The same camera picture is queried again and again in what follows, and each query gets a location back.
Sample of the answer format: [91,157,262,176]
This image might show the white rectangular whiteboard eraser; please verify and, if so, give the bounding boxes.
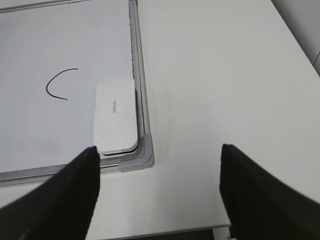
[93,77,138,156]

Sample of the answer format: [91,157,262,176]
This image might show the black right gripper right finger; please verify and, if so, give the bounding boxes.
[219,144,320,240]

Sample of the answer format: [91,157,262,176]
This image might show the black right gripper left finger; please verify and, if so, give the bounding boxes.
[0,146,101,240]

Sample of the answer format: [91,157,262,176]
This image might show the aluminium framed whiteboard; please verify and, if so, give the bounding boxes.
[0,0,155,186]

